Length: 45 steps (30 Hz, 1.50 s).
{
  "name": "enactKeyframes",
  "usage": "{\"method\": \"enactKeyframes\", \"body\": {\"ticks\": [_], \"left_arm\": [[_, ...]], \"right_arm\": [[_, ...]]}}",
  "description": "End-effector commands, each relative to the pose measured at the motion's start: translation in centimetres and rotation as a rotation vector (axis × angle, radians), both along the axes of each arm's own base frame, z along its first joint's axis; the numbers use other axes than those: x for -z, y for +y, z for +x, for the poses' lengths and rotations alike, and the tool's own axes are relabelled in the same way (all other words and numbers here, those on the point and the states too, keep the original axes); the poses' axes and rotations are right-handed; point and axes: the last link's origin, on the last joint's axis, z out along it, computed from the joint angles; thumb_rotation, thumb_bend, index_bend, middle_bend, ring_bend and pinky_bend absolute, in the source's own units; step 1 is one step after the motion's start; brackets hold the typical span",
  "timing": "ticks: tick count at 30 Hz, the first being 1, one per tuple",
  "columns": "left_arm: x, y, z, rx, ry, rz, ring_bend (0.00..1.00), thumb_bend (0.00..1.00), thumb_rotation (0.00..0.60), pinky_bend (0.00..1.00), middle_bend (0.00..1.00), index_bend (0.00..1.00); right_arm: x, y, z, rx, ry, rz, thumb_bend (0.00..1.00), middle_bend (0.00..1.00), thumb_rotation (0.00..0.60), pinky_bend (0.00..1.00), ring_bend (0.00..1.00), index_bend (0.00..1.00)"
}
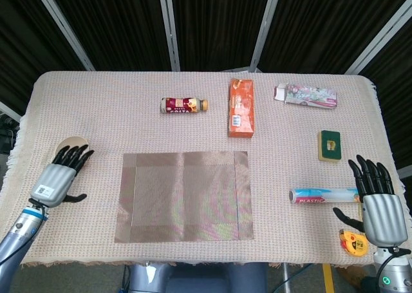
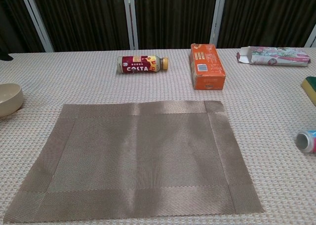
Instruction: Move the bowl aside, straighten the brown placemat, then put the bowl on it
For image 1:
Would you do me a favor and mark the white screen frame post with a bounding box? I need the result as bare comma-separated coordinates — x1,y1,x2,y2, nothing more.
31,0,97,72
0,100,23,122
343,0,412,75
248,0,285,73
157,0,182,72

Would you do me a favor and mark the orange carton box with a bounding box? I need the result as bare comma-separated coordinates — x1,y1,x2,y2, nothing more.
227,77,256,140

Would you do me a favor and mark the pink floral carton box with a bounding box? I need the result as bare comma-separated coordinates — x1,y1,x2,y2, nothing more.
273,82,339,110

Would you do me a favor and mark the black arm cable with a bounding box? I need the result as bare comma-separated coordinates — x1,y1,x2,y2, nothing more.
0,198,46,265
377,245,412,275

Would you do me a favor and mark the blue plastic wrap roll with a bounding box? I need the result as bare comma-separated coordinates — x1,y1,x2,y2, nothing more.
288,187,362,205

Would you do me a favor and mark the beige woven tablecloth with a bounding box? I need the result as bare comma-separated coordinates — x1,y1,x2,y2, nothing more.
0,70,412,269

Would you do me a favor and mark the yellow tape measure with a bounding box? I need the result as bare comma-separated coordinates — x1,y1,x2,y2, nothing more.
338,203,369,259

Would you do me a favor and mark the dark pleated curtain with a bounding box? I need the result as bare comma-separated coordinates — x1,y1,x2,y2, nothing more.
0,0,412,165

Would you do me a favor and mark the light brown bowl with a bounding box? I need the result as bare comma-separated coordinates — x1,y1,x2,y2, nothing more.
55,135,89,156

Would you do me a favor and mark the brown woven placemat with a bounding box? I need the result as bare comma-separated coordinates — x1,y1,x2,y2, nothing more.
113,150,256,243

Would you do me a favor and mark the green yellow sponge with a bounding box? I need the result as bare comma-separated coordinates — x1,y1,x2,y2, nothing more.
317,129,343,163

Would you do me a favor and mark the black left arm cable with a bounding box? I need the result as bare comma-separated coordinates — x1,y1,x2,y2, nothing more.
0,198,46,265

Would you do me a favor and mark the red Costa coffee bottle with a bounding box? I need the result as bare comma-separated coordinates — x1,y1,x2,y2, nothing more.
159,96,210,115

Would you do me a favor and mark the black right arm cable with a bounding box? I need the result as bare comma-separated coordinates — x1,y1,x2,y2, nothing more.
377,245,412,275

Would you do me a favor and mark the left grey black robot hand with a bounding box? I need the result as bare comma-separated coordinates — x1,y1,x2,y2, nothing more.
28,143,95,208

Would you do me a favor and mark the white metal table leg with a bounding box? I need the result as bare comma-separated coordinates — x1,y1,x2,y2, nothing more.
282,262,292,293

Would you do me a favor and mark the grey blue robot torso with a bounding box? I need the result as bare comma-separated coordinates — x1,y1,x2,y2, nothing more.
123,261,268,293

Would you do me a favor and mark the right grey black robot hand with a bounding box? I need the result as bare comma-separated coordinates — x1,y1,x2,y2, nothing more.
332,154,410,247

